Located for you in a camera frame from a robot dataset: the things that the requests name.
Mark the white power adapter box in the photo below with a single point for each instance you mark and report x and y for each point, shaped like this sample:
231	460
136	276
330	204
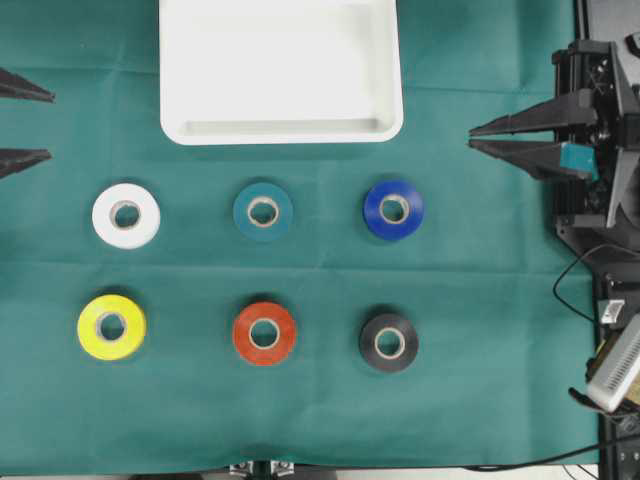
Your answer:
615	375

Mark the red tape roll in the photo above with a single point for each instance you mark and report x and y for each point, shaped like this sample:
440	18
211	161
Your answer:
274	314

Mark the white tape roll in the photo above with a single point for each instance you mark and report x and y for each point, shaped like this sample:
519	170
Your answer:
107	204

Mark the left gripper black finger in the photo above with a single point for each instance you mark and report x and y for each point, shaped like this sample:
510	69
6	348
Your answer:
16	87
16	160

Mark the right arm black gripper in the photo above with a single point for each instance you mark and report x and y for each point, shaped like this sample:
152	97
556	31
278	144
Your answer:
597	106

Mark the white plastic tray case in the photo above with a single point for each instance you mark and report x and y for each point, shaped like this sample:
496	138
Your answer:
279	72

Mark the yellow tape roll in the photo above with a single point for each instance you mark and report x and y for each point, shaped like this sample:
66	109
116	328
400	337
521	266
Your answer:
90	321

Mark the blue tape roll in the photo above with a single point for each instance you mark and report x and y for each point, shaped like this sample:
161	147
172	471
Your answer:
401	192

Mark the green table cloth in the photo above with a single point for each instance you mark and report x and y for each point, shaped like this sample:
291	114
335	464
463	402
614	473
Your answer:
497	352

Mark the black tape roll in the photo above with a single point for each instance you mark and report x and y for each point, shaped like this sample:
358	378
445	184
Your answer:
402	328

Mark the teal green tape roll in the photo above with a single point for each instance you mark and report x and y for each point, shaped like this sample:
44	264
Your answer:
263	193

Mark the metal clamp at table edge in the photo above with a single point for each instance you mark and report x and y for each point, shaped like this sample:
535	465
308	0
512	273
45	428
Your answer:
262	469

